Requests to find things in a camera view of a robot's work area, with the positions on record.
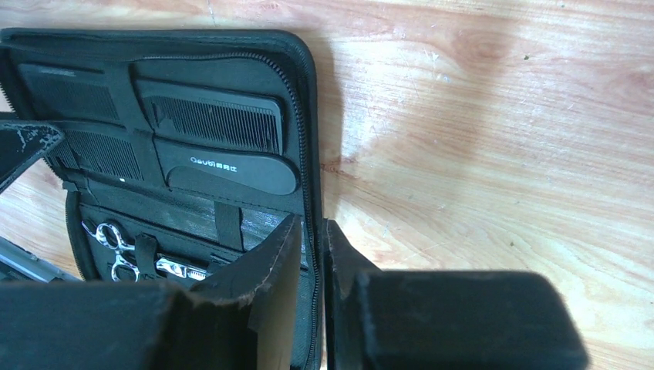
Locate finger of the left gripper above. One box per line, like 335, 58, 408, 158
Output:
1, 119, 65, 192

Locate black zippered tool case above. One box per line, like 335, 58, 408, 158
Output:
1, 28, 322, 369

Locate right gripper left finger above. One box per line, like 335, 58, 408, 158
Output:
1, 215, 302, 369

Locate black handled comb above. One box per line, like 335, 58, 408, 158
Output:
50, 130, 298, 196

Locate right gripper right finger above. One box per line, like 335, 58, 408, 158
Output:
322, 220, 589, 369

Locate black straight comb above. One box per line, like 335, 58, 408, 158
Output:
18, 62, 285, 156

